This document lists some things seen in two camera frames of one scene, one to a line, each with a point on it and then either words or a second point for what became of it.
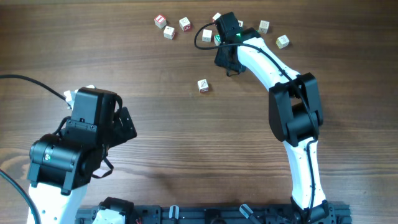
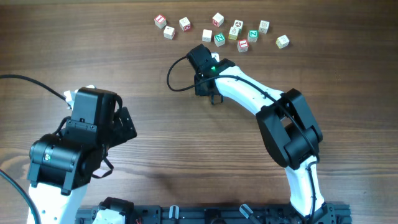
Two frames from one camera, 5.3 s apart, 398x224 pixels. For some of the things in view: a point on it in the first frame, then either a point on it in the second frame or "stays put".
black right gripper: [218, 60] → [199, 91]
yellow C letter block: [282, 42] stays put
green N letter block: [217, 39] stays put
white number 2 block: [169, 32] stays put
